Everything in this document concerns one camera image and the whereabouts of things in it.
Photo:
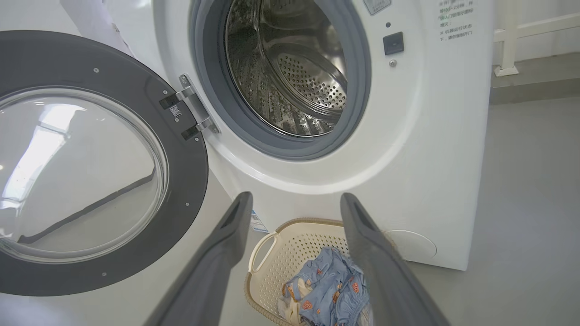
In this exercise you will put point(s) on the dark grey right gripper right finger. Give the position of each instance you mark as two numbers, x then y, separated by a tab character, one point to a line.
389	280

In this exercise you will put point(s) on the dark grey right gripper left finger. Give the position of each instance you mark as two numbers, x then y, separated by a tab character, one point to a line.
204	280

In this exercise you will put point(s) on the blue patterned clothes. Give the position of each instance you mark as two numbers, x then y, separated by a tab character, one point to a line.
335	280

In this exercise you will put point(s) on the grey washing machine door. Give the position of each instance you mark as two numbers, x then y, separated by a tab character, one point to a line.
186	181

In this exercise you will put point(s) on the white washing machine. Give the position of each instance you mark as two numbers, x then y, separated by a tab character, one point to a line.
430	158

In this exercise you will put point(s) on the metal door hinge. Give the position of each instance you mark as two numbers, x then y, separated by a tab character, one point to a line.
195	106

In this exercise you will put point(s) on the grey rubber door gasket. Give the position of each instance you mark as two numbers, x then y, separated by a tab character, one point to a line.
358	90

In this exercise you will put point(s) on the perforated steel washer drum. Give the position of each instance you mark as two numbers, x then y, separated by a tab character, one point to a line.
281	68

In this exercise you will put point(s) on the black door latch socket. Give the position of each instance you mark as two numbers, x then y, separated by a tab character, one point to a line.
393	43

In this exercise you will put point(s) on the round white filter cover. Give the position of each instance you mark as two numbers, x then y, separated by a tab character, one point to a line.
417	246

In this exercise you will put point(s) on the blue energy label sticker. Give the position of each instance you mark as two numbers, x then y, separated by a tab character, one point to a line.
258	222

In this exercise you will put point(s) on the cream perforated laundry basket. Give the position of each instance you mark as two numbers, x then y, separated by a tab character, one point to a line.
290	244

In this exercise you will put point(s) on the white metal railing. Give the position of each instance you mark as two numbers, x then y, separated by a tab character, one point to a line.
509	36

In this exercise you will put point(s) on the grey warning sticker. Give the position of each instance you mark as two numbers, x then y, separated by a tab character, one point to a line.
376	5

